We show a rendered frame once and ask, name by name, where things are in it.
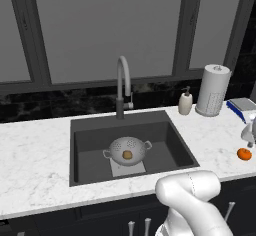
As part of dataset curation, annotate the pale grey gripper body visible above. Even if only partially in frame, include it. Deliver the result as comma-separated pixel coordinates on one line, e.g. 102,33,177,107
240,121,256,145

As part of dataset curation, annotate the white metal colander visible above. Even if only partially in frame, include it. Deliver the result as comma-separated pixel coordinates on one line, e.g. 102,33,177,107
102,136,153,167

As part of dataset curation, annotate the pale square sink drain plate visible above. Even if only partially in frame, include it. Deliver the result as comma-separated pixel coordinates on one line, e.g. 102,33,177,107
109,158,147,178

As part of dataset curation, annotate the grey arched sink faucet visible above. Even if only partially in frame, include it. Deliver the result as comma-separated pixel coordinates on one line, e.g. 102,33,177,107
115,55,135,121

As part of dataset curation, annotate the dark grey sink basin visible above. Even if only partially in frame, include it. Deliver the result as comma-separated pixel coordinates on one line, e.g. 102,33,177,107
69,109,201,188

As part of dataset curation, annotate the orange fruit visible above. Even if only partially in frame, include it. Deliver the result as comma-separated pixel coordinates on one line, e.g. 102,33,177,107
236,147,253,162

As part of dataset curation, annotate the blue and grey kitchen scale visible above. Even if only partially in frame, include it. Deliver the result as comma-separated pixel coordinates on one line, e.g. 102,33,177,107
226,97,256,124

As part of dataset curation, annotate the white paper towel roll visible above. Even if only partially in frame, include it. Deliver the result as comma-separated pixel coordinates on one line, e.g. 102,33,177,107
195,63,232,118

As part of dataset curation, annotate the dark cupboard door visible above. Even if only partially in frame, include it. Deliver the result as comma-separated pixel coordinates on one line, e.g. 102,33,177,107
213,179,256,236
79,209,141,236
139,206,169,236

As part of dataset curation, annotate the cream soap dispenser bottle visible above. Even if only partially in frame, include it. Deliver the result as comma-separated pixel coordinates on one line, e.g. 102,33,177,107
178,85,194,116

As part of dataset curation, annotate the dark false drawer front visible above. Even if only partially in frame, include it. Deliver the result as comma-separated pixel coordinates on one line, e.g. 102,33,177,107
77,193,164,218

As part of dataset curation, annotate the dark framed window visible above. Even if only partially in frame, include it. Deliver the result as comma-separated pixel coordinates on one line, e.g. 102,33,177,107
0,0,256,96

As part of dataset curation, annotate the silver cupboard handle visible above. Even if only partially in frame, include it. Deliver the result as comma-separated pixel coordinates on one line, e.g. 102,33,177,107
127,221,136,236
223,201,236,223
143,217,152,236

